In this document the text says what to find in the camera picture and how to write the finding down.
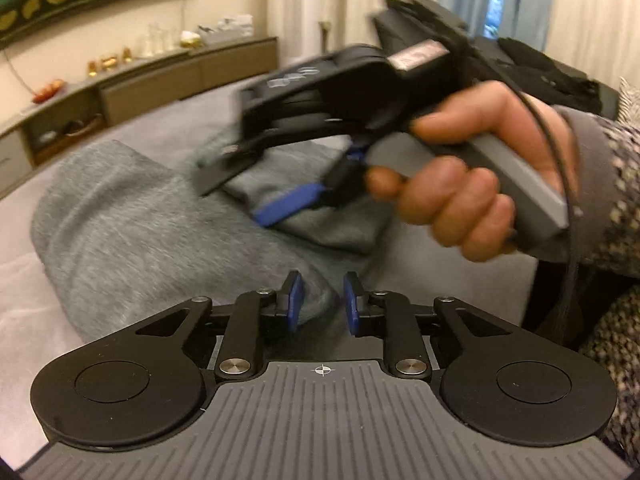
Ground patterned cushion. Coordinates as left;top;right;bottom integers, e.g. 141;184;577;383
617;77;640;122

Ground grey organizer box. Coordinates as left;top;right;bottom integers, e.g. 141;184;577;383
200;15;255;44

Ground grey sweatpants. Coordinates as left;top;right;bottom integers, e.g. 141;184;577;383
31;127;396;346

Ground black wall cable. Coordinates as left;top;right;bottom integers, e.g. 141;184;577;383
0;47;37;97

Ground dark cloth pile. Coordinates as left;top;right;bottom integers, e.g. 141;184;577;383
372;10;620;117

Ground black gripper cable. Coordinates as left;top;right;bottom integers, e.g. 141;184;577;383
500;77;584;346

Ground group of clear glasses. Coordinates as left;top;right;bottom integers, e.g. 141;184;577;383
137;24;176;59

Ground person's right hand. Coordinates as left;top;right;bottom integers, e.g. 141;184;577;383
365;80;581;264

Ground red plate of fruit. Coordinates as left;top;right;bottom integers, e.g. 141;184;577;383
31;78;67;104

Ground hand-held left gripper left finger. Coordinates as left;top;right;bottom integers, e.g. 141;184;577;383
136;270;304;380

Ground person's right forearm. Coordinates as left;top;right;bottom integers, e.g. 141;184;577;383
515;105;640;281

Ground long low media cabinet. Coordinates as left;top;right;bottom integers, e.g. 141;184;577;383
0;36;279;196

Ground white sheer curtain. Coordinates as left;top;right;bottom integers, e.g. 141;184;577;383
547;0;640;91

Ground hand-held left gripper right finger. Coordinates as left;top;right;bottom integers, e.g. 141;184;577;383
343;271;512;380

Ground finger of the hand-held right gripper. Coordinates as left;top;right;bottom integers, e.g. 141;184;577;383
252;146;373;229
194;126;282;197

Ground person's clothed torso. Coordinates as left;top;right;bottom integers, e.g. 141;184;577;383
579;285;640;467

